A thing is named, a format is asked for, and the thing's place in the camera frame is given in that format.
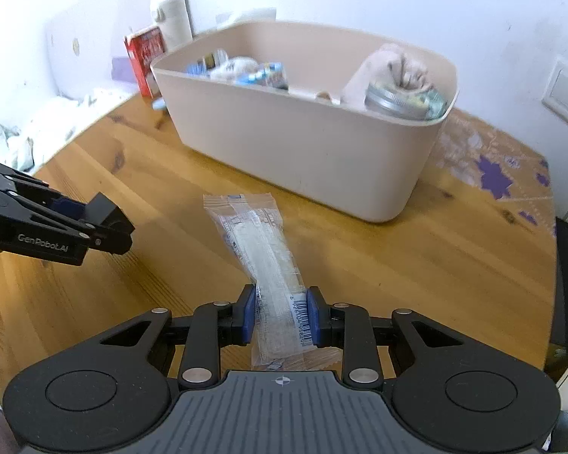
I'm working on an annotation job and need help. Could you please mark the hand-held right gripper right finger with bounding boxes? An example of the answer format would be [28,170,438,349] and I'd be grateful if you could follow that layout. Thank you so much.
[307,285,475,385]

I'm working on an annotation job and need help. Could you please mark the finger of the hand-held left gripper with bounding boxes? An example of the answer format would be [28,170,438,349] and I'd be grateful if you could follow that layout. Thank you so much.
[42,191,125,229]
[82,219,136,255]

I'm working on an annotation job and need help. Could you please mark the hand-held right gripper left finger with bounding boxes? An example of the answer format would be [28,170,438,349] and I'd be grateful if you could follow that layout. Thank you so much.
[99,284,259,385]

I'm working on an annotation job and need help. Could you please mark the clear plastic packet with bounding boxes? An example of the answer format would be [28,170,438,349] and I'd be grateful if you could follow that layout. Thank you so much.
[203,192,319,370]

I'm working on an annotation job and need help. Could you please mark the beige plastic bin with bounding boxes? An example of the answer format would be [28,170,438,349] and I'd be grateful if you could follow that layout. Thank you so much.
[150,19,458,223]

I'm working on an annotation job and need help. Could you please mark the round metal tin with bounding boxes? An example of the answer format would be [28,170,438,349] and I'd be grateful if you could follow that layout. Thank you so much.
[364,82,429,119]

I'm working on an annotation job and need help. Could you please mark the green plaid scrunchie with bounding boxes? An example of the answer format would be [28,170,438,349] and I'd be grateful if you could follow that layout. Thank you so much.
[409,87,448,119]

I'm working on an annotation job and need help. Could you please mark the pink cloth bundle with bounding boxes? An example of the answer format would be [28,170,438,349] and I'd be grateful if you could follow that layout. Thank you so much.
[343,43,432,110]

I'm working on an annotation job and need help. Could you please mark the white bedding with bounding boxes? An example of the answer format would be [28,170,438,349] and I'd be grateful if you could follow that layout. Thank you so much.
[0,86,134,172]

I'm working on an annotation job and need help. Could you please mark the wooden desk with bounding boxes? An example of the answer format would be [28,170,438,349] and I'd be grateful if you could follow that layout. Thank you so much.
[0,87,565,389]

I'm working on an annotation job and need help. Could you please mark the red milk carton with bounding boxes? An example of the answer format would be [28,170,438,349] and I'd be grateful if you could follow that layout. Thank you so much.
[124,27,167,99]

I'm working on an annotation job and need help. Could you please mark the white thermos bottle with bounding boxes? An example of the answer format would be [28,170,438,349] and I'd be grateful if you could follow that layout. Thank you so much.
[150,0,194,53]

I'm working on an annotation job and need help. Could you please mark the patterned paper mat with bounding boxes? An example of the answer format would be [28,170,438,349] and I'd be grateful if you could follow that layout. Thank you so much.
[435,108,555,238]

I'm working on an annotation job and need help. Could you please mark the crumpled clear plastic bag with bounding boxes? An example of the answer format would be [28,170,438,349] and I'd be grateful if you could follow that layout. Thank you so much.
[217,8,278,27]

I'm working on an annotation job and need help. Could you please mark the white wall socket panel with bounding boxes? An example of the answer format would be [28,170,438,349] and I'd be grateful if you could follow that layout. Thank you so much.
[541,56,568,134]

